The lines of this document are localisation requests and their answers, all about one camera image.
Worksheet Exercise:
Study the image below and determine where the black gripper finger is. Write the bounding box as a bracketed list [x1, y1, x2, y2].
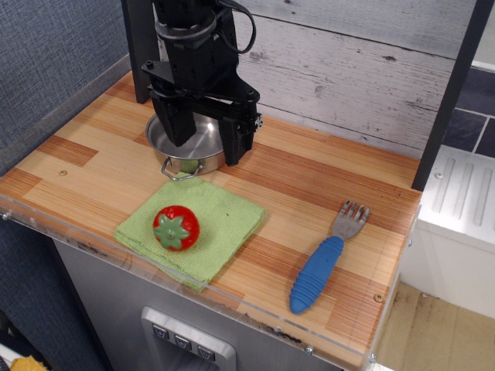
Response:
[150, 89, 196, 147]
[219, 117, 255, 166]

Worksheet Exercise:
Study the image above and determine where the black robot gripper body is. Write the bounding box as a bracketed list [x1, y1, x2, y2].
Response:
[142, 9, 261, 130]

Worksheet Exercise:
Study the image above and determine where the white appliance with ridges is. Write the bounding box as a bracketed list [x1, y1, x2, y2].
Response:
[400, 146, 494, 318]

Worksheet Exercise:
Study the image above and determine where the silver metal pot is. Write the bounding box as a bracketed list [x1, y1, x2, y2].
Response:
[145, 113, 226, 181]

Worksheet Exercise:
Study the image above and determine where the red toy strawberry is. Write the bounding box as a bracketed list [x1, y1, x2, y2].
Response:
[153, 206, 200, 251]

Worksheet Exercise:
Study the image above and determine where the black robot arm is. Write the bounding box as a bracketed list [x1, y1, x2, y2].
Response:
[142, 1, 261, 165]

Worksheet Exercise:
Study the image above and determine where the black cable loop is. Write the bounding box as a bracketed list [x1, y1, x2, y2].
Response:
[214, 0, 258, 55]

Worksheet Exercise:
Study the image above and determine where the dark vertical post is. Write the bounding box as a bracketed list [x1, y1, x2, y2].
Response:
[411, 0, 494, 191]
[121, 0, 160, 104]

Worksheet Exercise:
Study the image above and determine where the green folded cloth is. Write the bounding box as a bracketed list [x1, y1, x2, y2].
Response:
[114, 178, 265, 291]

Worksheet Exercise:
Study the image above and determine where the yellow object at corner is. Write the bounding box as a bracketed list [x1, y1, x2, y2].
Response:
[10, 356, 47, 371]

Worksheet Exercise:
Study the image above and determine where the blue handled metal fork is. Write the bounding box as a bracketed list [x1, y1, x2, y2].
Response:
[289, 200, 370, 315]

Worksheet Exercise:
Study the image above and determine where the clear acrylic edge guard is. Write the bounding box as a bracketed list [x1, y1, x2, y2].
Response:
[0, 194, 378, 368]

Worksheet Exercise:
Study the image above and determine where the silver button control panel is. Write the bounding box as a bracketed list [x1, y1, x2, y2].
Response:
[141, 306, 237, 370]

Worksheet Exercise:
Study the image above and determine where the dark left vertical post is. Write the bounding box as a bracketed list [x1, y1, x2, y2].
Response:
[121, 0, 160, 104]

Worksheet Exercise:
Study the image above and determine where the dark right vertical post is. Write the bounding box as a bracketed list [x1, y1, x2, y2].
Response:
[411, 0, 494, 191]

